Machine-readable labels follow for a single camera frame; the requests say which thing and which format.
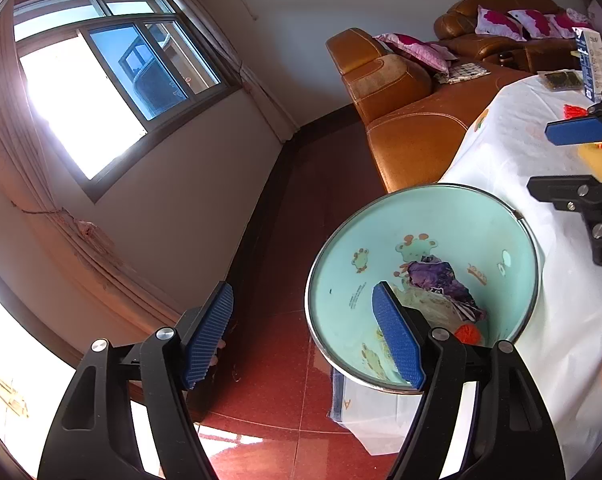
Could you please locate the pink curtain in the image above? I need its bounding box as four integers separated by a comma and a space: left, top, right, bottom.
156, 0, 303, 144
0, 10, 184, 333

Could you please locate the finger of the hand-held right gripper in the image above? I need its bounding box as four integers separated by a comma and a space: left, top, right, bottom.
527, 175, 602, 231
546, 87, 602, 147

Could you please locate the window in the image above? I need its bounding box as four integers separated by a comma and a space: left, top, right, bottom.
12, 0, 240, 204

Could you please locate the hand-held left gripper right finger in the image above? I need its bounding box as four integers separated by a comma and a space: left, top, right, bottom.
372, 281, 566, 480

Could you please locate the cream plastic wrapper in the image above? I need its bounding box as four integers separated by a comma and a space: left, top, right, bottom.
400, 290, 462, 342

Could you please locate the dark snack packet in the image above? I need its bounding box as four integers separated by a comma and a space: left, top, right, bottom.
539, 69, 584, 92

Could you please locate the purple plastic bag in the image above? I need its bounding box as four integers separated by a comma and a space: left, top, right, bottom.
406, 256, 488, 322

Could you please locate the small red wrapper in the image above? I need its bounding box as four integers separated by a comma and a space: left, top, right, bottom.
455, 322, 482, 347

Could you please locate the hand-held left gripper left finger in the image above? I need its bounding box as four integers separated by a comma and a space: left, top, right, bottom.
36, 281, 235, 480

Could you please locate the pink floral pillow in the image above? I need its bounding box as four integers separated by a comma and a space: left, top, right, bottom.
476, 6, 528, 42
546, 9, 592, 32
511, 9, 558, 39
375, 33, 458, 74

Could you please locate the brown leather chaise sofa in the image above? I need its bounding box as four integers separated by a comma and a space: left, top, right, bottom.
326, 27, 534, 194

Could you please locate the tall white box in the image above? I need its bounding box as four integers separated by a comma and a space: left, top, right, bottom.
577, 27, 602, 103

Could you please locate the mint green trash bin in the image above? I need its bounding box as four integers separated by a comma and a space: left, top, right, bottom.
305, 183, 539, 393

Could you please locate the checkered cloth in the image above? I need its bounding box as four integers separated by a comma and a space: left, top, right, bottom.
433, 60, 492, 84

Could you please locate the white orange-print tablecloth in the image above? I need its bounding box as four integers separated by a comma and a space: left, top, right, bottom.
328, 72, 602, 463

